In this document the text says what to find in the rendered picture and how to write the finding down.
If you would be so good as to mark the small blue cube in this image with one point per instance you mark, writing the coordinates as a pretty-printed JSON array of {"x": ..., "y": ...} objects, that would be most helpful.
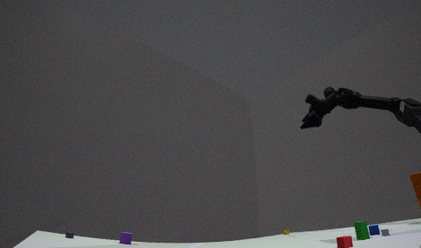
[{"x": 374, "y": 230}]

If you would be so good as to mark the purple block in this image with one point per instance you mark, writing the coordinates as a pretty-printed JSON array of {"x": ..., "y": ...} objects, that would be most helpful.
[{"x": 125, "y": 238}]

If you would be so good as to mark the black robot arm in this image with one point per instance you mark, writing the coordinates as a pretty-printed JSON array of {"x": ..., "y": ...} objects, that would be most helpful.
[{"x": 411, "y": 115}]

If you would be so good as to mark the green block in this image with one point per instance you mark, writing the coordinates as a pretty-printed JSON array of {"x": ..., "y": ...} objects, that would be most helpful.
[
  {"x": 362, "y": 235},
  {"x": 360, "y": 225}
]

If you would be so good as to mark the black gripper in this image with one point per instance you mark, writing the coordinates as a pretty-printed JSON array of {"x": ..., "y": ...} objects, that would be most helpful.
[{"x": 314, "y": 116}]

